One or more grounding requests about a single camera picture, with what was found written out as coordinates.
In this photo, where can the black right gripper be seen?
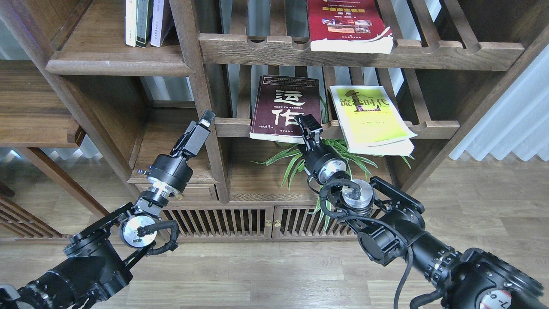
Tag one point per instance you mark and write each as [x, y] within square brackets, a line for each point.
[321, 160]

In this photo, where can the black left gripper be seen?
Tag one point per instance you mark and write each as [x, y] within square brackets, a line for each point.
[170, 173]

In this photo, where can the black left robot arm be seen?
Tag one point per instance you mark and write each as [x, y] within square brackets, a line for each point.
[100, 258]

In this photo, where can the green spider plant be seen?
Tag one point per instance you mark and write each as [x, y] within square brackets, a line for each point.
[297, 162]

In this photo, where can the white curtain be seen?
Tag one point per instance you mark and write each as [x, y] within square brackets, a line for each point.
[519, 121]

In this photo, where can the maroon book white characters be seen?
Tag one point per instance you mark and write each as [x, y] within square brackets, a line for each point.
[280, 99]

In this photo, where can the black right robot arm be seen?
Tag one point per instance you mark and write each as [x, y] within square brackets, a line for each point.
[389, 225]

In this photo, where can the white upright book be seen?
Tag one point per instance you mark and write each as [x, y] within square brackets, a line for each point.
[130, 22]

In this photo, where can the lavender upright book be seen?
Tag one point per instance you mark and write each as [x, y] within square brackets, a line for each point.
[162, 22]

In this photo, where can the yellow-green book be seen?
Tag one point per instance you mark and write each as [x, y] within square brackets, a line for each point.
[370, 123]

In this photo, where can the red book on top shelf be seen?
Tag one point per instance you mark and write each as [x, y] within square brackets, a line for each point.
[348, 26]

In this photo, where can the dark green upright book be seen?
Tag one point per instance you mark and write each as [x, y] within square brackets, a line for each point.
[143, 22]

